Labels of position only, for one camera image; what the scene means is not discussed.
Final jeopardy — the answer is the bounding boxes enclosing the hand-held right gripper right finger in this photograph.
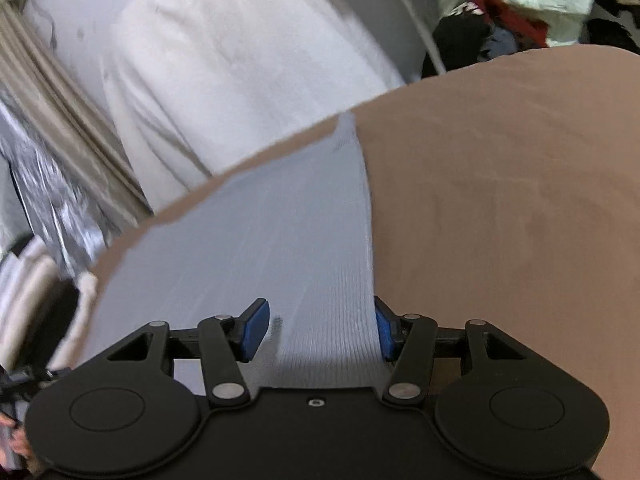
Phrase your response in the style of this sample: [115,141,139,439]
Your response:
[374,295,527,406]

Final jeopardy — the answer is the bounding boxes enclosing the person's left hand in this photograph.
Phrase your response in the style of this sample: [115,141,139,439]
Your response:
[0,407,35,471]

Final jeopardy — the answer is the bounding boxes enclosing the silver foil sheet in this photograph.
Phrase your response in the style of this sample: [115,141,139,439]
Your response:
[0,97,143,283]

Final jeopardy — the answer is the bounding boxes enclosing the white folded towels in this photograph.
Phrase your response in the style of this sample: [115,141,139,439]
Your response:
[0,234,98,373]

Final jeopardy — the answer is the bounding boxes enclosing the white quilt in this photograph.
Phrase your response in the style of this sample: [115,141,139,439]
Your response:
[97,0,407,211]

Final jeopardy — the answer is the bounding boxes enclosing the pile of dark clothes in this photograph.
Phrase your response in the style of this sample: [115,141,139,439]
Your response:
[421,0,640,80]

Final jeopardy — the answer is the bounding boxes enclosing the beige pleated curtain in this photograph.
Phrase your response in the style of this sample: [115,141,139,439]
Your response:
[0,0,153,216]

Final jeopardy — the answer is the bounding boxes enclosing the grey waffle-knit garment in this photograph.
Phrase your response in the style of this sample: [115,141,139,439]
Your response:
[92,112,397,392]

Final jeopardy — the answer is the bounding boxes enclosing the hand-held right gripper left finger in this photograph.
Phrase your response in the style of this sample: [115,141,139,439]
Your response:
[106,298,271,408]

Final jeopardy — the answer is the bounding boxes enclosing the white tube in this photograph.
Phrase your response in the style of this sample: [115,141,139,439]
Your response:
[379,0,447,77]

